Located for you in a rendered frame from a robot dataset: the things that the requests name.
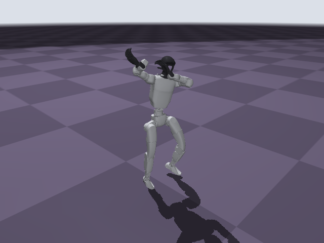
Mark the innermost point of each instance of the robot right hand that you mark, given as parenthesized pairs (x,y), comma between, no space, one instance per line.
(133,59)

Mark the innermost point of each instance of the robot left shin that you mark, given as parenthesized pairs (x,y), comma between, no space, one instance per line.
(176,157)

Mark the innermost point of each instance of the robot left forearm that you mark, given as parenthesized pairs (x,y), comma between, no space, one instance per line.
(178,78)

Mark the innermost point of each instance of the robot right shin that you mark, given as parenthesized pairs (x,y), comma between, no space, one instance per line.
(148,165)

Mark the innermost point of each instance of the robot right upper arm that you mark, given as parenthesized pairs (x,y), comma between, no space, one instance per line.
(148,78)

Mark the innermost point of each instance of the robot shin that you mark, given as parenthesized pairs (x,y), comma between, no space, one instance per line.
(176,157)
(148,165)

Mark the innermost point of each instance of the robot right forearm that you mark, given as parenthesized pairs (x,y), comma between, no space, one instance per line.
(145,62)

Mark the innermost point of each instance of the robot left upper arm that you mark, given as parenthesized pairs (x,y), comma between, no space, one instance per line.
(188,84)

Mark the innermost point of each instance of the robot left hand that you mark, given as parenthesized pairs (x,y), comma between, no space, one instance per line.
(164,67)

